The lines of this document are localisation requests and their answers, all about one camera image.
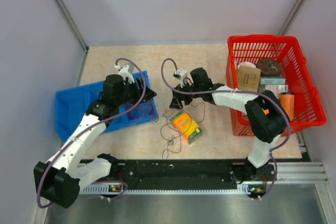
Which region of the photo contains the orange sponge package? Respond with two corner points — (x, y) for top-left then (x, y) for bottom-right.
(170, 112), (203, 144)

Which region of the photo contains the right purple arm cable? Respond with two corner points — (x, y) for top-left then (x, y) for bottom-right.
(160, 58), (291, 201)

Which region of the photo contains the red plastic basket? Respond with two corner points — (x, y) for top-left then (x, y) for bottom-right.
(226, 35), (327, 134)

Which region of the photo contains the black wire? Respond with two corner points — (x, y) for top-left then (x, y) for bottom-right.
(160, 102), (207, 161)

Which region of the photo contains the blue plastic bin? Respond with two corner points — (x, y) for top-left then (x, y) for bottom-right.
(55, 81), (158, 143)

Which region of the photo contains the red wire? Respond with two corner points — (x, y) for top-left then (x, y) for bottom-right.
(128, 100), (160, 123)

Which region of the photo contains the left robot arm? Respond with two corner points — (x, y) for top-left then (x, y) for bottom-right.
(33, 72), (156, 208)

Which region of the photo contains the brown round lid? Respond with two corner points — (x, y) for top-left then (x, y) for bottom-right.
(256, 58), (282, 77)

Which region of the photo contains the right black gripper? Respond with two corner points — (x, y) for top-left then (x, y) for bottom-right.
(170, 79), (202, 110)

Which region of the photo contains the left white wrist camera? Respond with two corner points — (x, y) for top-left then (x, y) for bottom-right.
(114, 63), (135, 83)

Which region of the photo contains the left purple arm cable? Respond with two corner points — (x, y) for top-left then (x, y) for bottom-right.
(36, 58), (147, 208)

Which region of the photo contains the teal small box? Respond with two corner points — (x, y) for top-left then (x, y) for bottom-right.
(259, 77), (286, 85)

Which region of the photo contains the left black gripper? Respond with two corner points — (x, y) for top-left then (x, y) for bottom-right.
(115, 77), (156, 107)

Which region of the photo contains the brown cardboard box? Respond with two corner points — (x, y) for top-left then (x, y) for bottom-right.
(237, 66), (261, 92)

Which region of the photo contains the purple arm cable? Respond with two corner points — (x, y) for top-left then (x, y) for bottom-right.
(160, 58), (291, 201)
(36, 58), (147, 208)

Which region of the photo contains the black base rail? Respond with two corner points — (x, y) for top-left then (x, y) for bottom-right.
(78, 158), (279, 190)

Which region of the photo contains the aluminium frame rail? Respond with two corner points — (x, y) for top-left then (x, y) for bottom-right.
(79, 162), (328, 198)

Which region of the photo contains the orange cylindrical can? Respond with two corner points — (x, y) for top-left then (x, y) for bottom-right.
(280, 92), (295, 121)

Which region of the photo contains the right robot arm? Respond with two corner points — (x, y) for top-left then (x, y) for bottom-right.
(170, 68), (290, 180)

